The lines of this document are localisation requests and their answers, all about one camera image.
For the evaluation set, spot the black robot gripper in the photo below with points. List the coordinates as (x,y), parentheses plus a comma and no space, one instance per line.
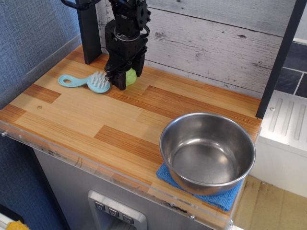
(124,53)

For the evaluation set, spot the green toy broccoli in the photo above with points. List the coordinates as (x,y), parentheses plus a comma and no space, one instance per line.
(131,77)

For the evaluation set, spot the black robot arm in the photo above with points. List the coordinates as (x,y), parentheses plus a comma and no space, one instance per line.
(131,15)

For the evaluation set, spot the stainless steel pot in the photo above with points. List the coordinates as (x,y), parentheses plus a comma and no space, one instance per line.
(207,154)

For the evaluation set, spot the light blue toy brush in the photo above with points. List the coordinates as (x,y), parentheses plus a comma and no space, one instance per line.
(96,82)

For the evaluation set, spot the grey cabinet with buttons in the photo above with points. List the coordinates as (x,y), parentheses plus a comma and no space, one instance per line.
(80,195)

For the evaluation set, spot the blue cloth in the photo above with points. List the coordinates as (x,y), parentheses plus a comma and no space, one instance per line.
(224,201)

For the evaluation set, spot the white ribbed box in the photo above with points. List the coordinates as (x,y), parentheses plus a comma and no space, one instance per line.
(281,145)

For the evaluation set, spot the yellow black object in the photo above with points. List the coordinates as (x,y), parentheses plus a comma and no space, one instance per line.
(7,223)

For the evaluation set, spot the black left frame post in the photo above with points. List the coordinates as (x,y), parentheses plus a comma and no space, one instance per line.
(90,36)

